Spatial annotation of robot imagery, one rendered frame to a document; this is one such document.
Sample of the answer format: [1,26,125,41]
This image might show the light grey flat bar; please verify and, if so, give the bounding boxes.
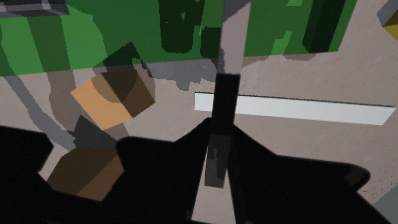
[195,92,396,125]

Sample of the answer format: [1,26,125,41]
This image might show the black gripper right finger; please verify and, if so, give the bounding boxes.
[227,125,371,224]

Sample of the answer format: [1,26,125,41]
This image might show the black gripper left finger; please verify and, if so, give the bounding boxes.
[116,117,211,220]

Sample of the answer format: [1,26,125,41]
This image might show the green flat mat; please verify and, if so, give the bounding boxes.
[0,0,324,77]

